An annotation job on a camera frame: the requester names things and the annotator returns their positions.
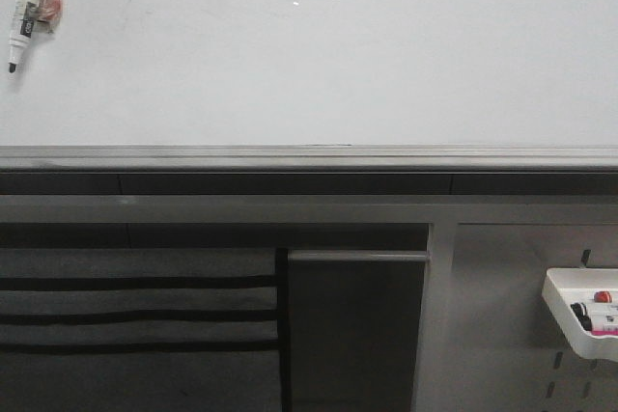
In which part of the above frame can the white taped whiteboard marker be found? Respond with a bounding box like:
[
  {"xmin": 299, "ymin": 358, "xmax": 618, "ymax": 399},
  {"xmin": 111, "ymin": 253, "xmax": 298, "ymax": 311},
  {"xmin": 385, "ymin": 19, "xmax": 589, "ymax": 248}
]
[{"xmin": 8, "ymin": 0, "xmax": 64, "ymax": 74}]

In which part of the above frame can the white whiteboard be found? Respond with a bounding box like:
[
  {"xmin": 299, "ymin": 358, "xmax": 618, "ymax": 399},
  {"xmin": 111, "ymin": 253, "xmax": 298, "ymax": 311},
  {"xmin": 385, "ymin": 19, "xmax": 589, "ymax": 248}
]
[{"xmin": 1, "ymin": 0, "xmax": 617, "ymax": 170}]

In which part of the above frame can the grey hanging panel with rod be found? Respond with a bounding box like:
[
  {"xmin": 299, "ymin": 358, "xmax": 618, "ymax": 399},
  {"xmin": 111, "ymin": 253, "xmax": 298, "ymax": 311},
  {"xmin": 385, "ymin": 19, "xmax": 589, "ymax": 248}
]
[{"xmin": 289, "ymin": 250, "xmax": 427, "ymax": 411}]

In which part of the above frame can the white pegboard panel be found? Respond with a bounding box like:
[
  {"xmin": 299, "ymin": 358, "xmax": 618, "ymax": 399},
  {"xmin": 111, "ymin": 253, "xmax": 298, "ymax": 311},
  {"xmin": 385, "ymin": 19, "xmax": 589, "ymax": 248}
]
[{"xmin": 448, "ymin": 225, "xmax": 617, "ymax": 411}]

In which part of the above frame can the black capped marker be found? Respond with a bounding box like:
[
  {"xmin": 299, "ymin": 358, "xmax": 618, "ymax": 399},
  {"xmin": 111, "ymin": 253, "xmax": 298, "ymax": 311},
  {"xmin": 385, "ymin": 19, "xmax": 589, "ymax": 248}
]
[{"xmin": 570, "ymin": 302, "xmax": 617, "ymax": 332}]

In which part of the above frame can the white plastic tray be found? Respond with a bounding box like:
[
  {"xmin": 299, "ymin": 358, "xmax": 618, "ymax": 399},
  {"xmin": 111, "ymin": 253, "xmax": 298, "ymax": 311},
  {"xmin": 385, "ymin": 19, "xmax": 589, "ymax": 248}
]
[{"xmin": 542, "ymin": 267, "xmax": 617, "ymax": 362}]

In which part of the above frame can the red capped marker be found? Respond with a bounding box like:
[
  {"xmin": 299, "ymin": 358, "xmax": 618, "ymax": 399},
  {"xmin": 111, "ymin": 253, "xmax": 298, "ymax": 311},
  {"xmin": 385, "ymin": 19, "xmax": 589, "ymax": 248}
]
[{"xmin": 593, "ymin": 289, "xmax": 614, "ymax": 304}]

